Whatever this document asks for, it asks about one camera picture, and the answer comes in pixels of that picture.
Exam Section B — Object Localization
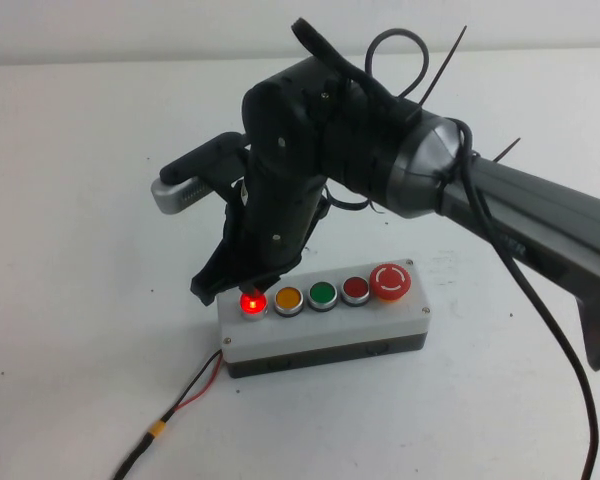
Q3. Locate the long black zip tie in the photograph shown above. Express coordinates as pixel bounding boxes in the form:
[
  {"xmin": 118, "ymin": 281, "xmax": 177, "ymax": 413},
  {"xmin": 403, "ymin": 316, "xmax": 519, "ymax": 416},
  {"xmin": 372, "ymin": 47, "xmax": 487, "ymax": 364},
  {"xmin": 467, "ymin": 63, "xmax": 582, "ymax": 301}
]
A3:
[{"xmin": 415, "ymin": 24, "xmax": 469, "ymax": 109}]

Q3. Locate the short black zip tie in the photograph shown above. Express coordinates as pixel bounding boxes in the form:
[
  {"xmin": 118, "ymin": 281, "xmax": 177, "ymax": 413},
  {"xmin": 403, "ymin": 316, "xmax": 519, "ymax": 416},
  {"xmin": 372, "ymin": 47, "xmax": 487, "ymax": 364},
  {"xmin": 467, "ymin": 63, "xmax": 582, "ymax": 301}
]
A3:
[{"xmin": 493, "ymin": 138, "xmax": 523, "ymax": 163}]

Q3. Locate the red black power cable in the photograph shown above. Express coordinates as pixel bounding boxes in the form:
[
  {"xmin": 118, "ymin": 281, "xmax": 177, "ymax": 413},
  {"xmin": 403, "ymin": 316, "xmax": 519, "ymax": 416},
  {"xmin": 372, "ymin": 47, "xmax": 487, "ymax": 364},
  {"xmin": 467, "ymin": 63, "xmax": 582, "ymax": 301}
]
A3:
[{"xmin": 109, "ymin": 349, "xmax": 227, "ymax": 480}]

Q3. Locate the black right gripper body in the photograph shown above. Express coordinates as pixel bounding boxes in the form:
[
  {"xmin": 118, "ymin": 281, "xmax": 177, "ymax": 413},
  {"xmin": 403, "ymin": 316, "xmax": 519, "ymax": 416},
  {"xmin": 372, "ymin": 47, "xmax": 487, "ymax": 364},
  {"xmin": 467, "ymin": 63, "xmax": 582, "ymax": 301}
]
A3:
[{"xmin": 223, "ymin": 78, "xmax": 331, "ymax": 274}]

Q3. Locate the red emergency stop button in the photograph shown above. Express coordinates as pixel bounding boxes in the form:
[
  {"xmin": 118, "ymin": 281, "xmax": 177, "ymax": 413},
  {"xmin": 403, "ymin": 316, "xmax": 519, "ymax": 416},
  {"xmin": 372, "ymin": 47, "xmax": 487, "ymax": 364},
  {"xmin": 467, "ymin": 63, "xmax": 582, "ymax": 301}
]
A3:
[{"xmin": 368, "ymin": 262, "xmax": 413, "ymax": 305}]

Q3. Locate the yellow push button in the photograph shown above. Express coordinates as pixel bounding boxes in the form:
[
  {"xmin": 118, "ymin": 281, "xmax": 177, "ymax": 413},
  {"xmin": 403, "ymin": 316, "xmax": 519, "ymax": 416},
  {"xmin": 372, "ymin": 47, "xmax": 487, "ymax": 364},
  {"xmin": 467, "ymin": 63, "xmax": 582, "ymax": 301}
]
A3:
[{"xmin": 272, "ymin": 285, "xmax": 304, "ymax": 319}]

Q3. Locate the grey button switch box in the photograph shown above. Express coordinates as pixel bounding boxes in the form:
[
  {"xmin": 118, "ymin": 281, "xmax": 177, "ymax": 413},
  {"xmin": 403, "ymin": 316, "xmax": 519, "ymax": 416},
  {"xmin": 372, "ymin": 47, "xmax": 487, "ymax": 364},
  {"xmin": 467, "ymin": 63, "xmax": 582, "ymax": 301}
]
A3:
[{"xmin": 215, "ymin": 257, "xmax": 432, "ymax": 380}]

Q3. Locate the red lamp push button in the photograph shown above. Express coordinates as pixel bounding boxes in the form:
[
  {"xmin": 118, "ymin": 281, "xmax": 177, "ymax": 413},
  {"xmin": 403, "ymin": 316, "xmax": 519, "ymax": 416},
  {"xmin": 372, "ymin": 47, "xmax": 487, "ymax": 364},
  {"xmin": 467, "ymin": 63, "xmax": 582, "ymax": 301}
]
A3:
[{"xmin": 238, "ymin": 291, "xmax": 270, "ymax": 322}]

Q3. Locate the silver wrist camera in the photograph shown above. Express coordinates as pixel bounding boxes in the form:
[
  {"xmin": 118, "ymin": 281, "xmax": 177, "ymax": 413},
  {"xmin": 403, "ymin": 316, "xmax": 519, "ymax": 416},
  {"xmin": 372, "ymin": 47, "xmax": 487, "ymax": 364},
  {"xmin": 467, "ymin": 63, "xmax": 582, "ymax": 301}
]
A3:
[{"xmin": 150, "ymin": 177, "xmax": 217, "ymax": 216}]

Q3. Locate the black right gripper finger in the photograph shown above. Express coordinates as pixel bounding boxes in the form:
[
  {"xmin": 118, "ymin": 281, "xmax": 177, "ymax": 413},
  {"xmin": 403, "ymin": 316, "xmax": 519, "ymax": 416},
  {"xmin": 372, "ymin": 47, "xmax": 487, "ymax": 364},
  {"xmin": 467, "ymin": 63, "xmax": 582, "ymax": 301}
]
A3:
[
  {"xmin": 189, "ymin": 238, "xmax": 246, "ymax": 307},
  {"xmin": 239, "ymin": 267, "xmax": 289, "ymax": 300}
]

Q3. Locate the dark red push button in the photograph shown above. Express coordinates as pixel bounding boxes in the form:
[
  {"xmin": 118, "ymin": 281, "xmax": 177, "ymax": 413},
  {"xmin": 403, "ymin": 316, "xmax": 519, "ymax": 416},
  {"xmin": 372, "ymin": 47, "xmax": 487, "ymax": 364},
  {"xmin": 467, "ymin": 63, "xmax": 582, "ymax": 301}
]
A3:
[{"xmin": 340, "ymin": 276, "xmax": 372, "ymax": 308}]

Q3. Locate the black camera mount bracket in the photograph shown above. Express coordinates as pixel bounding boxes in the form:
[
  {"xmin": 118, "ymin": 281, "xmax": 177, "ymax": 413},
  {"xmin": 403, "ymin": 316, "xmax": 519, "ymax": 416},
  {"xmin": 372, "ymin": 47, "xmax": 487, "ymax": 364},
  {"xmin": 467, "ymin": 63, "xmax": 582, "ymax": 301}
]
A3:
[{"xmin": 160, "ymin": 131, "xmax": 252, "ymax": 187}]

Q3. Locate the green push button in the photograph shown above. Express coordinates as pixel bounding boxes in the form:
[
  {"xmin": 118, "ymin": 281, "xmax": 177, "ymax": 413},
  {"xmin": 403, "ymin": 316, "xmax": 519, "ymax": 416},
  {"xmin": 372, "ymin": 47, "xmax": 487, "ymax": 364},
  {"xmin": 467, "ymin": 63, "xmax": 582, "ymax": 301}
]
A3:
[{"xmin": 306, "ymin": 280, "xmax": 340, "ymax": 314}]

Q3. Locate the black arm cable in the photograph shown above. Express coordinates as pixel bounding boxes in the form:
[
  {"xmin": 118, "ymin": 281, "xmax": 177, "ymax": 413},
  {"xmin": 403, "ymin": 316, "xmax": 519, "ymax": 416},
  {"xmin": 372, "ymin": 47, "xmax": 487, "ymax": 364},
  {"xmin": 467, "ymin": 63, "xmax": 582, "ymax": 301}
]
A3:
[{"xmin": 290, "ymin": 17, "xmax": 600, "ymax": 480}]

